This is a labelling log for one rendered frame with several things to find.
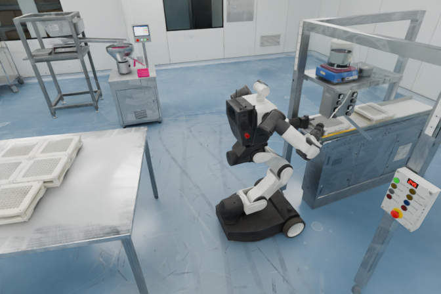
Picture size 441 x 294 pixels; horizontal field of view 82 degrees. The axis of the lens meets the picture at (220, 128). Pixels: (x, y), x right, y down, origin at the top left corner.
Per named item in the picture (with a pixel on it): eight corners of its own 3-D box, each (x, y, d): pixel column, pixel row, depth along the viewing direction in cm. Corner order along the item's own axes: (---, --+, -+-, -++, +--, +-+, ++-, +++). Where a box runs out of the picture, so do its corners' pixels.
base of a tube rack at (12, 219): (-23, 228, 133) (-26, 224, 132) (4, 193, 154) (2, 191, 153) (27, 221, 136) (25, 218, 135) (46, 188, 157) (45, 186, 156)
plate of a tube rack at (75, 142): (32, 160, 174) (31, 157, 173) (48, 140, 195) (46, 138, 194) (70, 156, 177) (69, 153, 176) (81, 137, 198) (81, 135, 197)
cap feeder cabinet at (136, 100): (120, 130, 375) (107, 81, 335) (122, 113, 422) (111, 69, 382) (163, 124, 389) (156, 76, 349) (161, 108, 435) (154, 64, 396)
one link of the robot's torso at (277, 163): (286, 182, 210) (249, 164, 184) (275, 169, 224) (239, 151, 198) (298, 168, 207) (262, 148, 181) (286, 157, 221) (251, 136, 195)
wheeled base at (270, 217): (232, 255, 202) (232, 228, 184) (210, 208, 243) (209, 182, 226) (299, 230, 221) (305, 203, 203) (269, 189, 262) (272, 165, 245)
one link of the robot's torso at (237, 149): (231, 170, 183) (232, 150, 174) (225, 160, 194) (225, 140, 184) (266, 161, 192) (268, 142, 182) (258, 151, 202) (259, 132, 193)
